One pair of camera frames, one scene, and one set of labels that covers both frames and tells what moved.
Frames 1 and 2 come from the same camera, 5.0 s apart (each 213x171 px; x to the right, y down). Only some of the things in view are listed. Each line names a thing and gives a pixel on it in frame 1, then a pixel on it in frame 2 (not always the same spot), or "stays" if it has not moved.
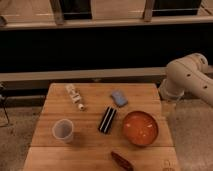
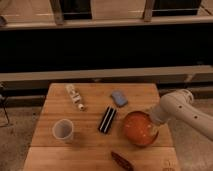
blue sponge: [119, 98] stays
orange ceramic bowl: [140, 128] stays
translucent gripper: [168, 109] -> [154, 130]
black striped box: [107, 119] stays
